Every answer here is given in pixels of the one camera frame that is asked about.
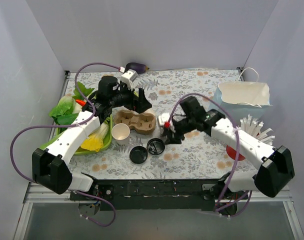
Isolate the purple eggplant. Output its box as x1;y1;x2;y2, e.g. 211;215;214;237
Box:
125;62;150;75

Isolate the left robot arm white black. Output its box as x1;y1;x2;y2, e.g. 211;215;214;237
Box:
32;76;152;200

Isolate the yellow leafy cabbage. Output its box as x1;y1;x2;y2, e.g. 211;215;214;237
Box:
80;123;109;152

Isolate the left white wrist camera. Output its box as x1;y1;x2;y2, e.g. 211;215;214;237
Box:
120;67;138;91

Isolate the black plastic cup lid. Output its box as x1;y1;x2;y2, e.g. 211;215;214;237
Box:
146;138;165;156

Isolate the aluminium rail frame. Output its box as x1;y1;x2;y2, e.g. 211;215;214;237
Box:
13;67;304;240

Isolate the white paper coffee cup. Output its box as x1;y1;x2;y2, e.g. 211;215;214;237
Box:
111;123;131;146

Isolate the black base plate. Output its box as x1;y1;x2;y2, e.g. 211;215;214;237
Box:
70;174;250;215

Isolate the red cup holder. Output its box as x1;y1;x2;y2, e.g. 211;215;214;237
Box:
226;145;246;161

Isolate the green plastic tray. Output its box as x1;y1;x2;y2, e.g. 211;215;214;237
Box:
48;117;113;156

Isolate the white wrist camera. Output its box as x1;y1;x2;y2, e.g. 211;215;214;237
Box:
120;67;138;91
157;112;175;132

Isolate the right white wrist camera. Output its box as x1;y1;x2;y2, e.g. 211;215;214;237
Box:
157;112;175;132

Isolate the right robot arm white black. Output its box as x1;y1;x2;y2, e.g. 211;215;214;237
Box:
162;94;295;199

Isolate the green lettuce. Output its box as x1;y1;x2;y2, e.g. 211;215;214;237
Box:
48;87;86;126

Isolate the light blue paper bag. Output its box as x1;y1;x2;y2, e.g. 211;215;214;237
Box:
209;67;272;124

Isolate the orange carrot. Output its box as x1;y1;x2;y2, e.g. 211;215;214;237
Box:
75;99;86;107

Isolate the brown cardboard cup carrier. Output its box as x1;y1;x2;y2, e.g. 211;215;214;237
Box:
113;110;156;135

